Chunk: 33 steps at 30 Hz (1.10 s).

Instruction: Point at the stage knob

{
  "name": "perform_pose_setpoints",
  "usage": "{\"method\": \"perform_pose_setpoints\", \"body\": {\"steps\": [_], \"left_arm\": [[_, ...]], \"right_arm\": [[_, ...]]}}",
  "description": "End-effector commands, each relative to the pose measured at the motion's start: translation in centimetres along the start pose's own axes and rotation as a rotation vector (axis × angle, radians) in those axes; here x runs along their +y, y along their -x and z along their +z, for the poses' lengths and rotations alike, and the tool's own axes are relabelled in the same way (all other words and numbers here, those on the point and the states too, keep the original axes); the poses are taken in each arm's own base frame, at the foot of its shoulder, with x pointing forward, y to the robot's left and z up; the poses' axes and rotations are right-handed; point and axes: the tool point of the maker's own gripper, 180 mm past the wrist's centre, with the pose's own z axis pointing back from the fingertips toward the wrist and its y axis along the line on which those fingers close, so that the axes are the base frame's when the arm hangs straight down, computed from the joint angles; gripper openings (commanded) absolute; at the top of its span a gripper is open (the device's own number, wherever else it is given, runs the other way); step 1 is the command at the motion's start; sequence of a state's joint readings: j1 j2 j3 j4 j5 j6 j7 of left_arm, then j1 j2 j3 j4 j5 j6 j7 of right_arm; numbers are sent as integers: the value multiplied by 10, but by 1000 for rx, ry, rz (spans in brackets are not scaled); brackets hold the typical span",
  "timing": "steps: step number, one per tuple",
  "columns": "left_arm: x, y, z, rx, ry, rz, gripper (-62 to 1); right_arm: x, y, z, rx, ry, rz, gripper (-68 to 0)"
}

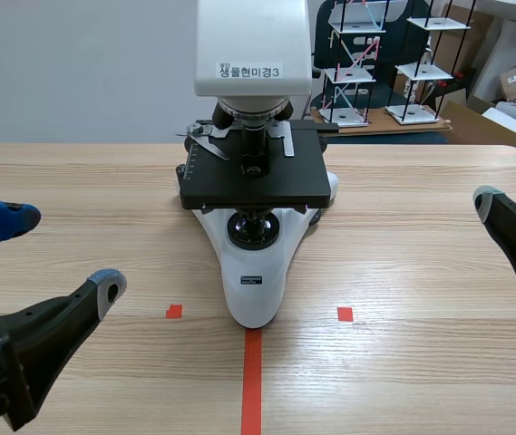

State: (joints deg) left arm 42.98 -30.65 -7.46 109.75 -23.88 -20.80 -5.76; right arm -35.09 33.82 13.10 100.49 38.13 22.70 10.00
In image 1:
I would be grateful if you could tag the open brown cardboard box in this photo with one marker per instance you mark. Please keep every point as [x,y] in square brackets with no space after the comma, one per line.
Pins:
[498,124]

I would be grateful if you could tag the tiered tower model coloured straws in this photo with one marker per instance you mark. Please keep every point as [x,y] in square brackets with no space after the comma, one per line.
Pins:
[349,74]

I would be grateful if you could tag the brown cardboard board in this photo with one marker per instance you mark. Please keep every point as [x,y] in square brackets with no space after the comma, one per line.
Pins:
[380,124]

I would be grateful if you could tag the tiered tower model black rods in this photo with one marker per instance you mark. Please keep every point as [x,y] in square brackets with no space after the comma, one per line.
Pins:
[421,72]

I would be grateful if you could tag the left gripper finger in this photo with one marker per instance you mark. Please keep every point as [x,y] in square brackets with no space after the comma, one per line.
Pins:
[8,219]

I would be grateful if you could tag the white and black microscope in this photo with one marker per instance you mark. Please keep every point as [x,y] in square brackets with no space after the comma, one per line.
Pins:
[250,54]

